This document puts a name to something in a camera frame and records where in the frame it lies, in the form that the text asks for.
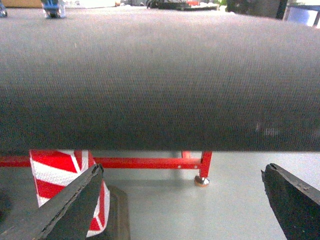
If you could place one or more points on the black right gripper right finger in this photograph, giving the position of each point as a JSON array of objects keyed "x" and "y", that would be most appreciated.
[{"x": 295, "y": 203}]

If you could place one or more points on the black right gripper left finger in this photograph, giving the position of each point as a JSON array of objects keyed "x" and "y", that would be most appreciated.
[{"x": 66, "y": 216}]

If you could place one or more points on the grey fabric table mat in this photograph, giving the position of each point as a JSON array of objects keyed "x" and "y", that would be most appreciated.
[{"x": 130, "y": 78}]

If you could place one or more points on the red white striped post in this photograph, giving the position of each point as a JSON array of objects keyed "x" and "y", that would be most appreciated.
[{"x": 53, "y": 170}]

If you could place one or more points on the red metal table frame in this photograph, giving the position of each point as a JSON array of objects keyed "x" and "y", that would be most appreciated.
[{"x": 185, "y": 162}]

